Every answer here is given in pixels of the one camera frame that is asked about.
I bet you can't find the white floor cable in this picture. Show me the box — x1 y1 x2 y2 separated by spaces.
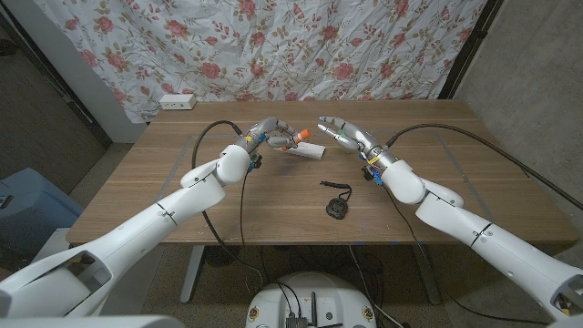
348 245 404 328

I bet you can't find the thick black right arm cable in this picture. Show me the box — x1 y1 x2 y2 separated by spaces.
385 123 583 210

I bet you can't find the blue plastic bin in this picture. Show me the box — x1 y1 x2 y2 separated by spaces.
0 167 86 256

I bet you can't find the floral rose print curtain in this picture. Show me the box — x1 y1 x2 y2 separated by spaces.
34 0 488 124

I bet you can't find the round black floor fan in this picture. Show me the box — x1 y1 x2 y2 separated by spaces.
202 244 241 268

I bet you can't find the white power strip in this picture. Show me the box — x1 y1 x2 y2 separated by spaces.
159 93 198 111

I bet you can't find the white robot head rim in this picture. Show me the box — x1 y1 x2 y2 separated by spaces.
0 315 186 328

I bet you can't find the black floor cable tangle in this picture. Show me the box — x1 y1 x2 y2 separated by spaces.
259 245 388 320

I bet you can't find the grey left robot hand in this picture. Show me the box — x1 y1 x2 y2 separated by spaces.
236 116 302 154

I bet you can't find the flat white rectangular box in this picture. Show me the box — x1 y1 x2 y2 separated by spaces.
286 140 327 160

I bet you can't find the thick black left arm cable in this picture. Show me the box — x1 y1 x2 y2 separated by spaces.
190 119 264 287

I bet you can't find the glue stick with blue label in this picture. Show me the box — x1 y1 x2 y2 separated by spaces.
281 131 307 152

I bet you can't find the black stopwatch with cord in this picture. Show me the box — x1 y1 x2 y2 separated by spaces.
319 179 353 220

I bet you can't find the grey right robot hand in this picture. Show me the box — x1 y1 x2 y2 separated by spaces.
317 116 398 169

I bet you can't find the white robot torso base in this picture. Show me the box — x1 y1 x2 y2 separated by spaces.
244 272 378 328

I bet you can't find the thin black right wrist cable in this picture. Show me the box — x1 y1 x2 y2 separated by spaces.
381 184 550 325

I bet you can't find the thin black left wrist cable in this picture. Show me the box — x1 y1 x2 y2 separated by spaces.
238 170 250 250

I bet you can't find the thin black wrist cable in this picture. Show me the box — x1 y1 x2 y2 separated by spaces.
238 170 250 250
381 184 550 325

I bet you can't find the metal table leg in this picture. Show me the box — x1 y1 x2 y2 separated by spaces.
179 244 206 305
412 244 442 305

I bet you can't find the black backdrop stand pole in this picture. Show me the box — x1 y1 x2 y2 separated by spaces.
437 0 505 100

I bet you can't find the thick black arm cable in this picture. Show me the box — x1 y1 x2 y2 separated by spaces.
385 123 583 210
190 119 264 287

